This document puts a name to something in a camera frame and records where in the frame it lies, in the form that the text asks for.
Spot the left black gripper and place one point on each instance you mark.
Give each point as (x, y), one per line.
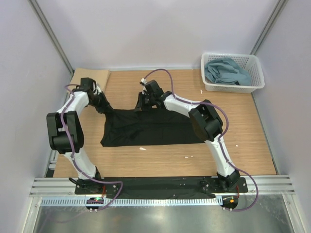
(106, 108)

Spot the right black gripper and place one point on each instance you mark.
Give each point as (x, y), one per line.
(140, 106)

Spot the black t shirt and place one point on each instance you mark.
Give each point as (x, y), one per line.
(145, 128)

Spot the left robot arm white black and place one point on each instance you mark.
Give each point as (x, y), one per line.
(66, 135)

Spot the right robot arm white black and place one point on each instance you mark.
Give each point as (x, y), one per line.
(207, 125)

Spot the folded beige t shirt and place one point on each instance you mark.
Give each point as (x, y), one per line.
(100, 76)

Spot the white plastic basket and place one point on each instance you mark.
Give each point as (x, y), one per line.
(247, 62)

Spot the blue t shirt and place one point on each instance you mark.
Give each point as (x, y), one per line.
(226, 71)

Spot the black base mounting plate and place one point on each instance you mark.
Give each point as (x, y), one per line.
(158, 188)

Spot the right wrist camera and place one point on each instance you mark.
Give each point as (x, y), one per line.
(151, 88)

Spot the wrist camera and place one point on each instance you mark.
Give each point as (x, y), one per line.
(89, 85)
(151, 88)

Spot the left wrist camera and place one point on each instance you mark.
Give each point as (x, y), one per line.
(89, 85)

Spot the white slotted cable duct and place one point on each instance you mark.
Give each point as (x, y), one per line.
(98, 202)

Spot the aluminium frame rail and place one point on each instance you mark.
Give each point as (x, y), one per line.
(267, 185)

